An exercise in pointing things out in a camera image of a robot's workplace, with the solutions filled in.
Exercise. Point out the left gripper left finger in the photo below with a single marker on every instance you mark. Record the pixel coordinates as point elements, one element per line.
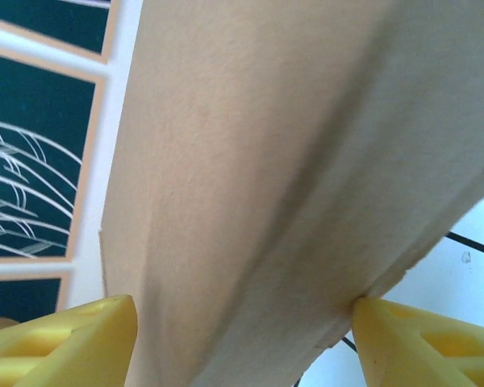
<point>64,346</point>

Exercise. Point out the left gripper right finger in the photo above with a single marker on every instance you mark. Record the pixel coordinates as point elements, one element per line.
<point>427,350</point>

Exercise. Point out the brown cardboard box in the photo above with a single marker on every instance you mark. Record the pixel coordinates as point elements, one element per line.
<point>266,161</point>

